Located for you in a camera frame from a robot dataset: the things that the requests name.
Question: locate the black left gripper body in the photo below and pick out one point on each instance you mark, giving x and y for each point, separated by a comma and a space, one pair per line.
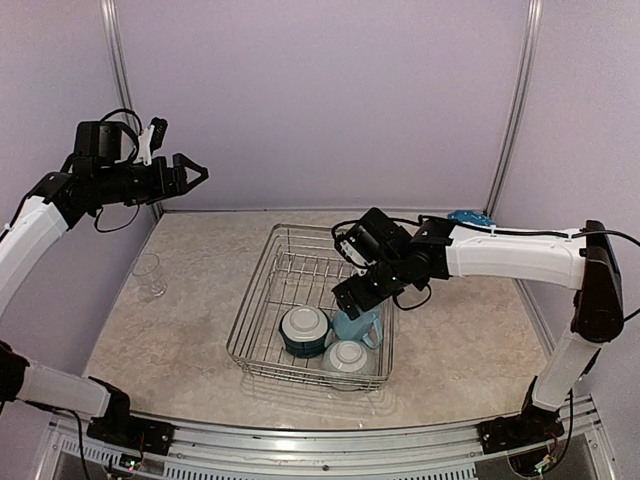
152, 188

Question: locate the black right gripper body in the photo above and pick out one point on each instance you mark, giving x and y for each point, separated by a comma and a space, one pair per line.
389, 282

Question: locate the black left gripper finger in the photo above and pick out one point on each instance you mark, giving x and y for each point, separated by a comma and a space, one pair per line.
183, 186
188, 173

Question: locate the light blue faceted mug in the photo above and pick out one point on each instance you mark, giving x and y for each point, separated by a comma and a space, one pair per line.
366, 328

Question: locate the clear drinking glass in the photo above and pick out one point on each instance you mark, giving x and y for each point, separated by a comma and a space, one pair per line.
148, 273

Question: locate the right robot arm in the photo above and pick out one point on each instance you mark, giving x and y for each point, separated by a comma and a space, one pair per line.
580, 260

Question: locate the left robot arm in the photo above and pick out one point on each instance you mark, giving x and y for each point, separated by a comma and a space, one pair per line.
109, 164

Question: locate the grey green bowl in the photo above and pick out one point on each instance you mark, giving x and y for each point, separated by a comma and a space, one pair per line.
348, 357

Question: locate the dark teal bowl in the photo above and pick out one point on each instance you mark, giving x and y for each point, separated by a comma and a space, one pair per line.
304, 331

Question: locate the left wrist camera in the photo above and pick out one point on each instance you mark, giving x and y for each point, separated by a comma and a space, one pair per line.
150, 140

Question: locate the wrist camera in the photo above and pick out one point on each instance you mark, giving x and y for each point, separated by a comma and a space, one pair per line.
150, 140
346, 249

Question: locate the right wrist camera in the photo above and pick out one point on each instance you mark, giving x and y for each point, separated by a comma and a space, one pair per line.
346, 249

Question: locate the metal wire dish rack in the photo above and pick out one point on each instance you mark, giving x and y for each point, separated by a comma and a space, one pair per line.
299, 266

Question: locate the left aluminium wall post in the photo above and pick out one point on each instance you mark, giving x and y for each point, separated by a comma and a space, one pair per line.
115, 48

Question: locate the aluminium wall post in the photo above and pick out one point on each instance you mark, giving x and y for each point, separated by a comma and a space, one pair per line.
115, 48
518, 104

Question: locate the aluminium front rail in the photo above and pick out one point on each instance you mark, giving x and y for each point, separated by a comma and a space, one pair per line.
201, 450

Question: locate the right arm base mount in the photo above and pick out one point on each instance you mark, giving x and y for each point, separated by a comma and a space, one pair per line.
516, 431

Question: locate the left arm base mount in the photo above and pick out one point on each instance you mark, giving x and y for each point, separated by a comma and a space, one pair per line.
120, 428

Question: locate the right aluminium wall post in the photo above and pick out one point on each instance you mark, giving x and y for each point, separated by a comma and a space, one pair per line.
518, 104

